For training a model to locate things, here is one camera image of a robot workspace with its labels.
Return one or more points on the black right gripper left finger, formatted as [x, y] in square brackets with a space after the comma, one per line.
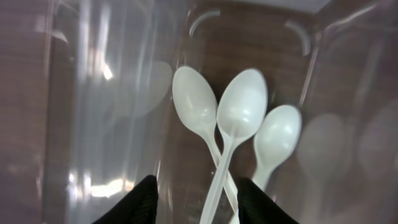
[138, 206]

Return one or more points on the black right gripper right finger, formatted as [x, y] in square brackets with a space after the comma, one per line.
[258, 205]

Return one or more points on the clear plastic container right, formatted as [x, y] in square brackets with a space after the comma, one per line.
[158, 109]

